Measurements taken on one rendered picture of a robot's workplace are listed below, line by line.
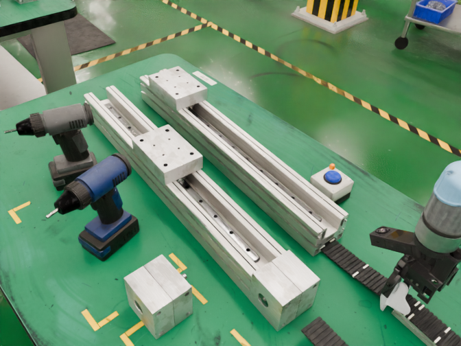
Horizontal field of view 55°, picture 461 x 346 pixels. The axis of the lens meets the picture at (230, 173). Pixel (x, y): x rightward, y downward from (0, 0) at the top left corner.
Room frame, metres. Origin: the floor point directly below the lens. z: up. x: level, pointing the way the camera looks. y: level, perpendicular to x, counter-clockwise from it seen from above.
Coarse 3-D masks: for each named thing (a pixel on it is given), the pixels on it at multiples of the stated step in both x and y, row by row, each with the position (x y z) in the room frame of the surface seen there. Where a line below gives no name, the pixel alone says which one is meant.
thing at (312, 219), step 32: (160, 96) 1.16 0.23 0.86; (192, 128) 1.02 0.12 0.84; (224, 128) 1.02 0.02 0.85; (224, 160) 0.90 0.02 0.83; (256, 160) 0.91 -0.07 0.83; (256, 192) 0.80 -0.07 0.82; (288, 192) 0.79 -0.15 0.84; (320, 192) 0.77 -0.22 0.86; (288, 224) 0.71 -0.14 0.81; (320, 224) 0.66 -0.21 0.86
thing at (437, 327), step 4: (440, 320) 0.47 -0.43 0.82; (432, 324) 0.46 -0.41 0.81; (436, 324) 0.46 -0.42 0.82; (440, 324) 0.46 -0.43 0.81; (444, 324) 0.46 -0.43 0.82; (428, 328) 0.45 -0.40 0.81; (432, 328) 0.45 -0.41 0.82; (436, 328) 0.45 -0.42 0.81; (440, 328) 0.45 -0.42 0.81; (444, 328) 0.46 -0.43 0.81; (424, 332) 0.44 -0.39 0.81; (428, 332) 0.44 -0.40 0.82; (432, 332) 0.45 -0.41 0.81; (436, 332) 0.44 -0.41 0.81; (440, 332) 0.45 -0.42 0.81; (428, 336) 0.44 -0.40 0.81; (432, 336) 0.44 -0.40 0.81; (432, 340) 0.43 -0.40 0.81
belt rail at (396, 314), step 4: (392, 312) 0.50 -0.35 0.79; (396, 312) 0.50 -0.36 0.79; (396, 316) 0.49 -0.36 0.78; (400, 316) 0.49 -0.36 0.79; (404, 316) 0.48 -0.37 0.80; (400, 320) 0.49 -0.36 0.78; (404, 320) 0.48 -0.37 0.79; (408, 320) 0.48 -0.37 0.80; (404, 324) 0.48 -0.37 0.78; (408, 324) 0.47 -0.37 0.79; (412, 324) 0.47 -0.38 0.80; (408, 328) 0.47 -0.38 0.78; (412, 328) 0.46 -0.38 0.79; (416, 328) 0.46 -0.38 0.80; (416, 332) 0.46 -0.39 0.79; (420, 332) 0.46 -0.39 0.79; (420, 336) 0.45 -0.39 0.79; (424, 336) 0.45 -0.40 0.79; (424, 340) 0.44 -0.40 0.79; (428, 340) 0.44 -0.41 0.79; (428, 344) 0.43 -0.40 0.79; (432, 344) 0.43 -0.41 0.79
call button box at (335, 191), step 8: (328, 168) 0.88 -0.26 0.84; (312, 176) 0.85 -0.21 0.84; (320, 176) 0.85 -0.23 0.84; (344, 176) 0.85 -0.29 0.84; (312, 184) 0.84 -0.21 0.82; (320, 184) 0.82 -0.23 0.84; (328, 184) 0.82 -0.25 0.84; (336, 184) 0.82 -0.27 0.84; (344, 184) 0.83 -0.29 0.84; (352, 184) 0.83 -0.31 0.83; (328, 192) 0.80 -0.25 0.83; (336, 192) 0.80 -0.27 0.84; (344, 192) 0.82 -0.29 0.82; (336, 200) 0.81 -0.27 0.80
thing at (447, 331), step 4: (448, 328) 0.45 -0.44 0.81; (444, 332) 0.45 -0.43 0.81; (448, 332) 0.45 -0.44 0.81; (452, 332) 0.45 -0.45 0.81; (436, 336) 0.44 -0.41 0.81; (440, 336) 0.44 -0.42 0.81; (444, 336) 0.44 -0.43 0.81; (448, 336) 0.44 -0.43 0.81; (452, 336) 0.44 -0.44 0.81; (436, 340) 0.43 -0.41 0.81; (440, 340) 0.43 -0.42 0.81; (444, 340) 0.43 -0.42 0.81; (448, 340) 0.43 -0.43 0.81; (436, 344) 0.42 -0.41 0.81; (440, 344) 0.42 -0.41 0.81; (444, 344) 0.42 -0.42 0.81
